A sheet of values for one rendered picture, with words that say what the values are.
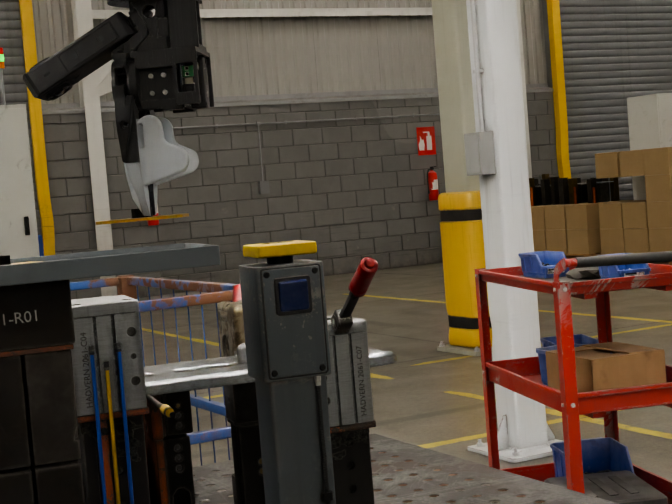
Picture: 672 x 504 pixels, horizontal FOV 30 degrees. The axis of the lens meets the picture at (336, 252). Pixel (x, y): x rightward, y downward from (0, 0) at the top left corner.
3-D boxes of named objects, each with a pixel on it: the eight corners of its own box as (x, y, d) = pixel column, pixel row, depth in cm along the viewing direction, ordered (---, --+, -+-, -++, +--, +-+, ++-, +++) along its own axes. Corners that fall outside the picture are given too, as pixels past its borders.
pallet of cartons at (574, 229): (638, 259, 1568) (634, 199, 1564) (590, 265, 1528) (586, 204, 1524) (573, 258, 1672) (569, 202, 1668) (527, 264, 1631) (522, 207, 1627)
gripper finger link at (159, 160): (189, 210, 115) (182, 110, 115) (126, 215, 115) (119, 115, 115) (196, 212, 118) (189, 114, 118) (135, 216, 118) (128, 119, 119)
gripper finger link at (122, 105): (135, 160, 114) (128, 64, 114) (118, 162, 114) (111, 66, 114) (148, 164, 119) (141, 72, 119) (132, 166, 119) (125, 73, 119)
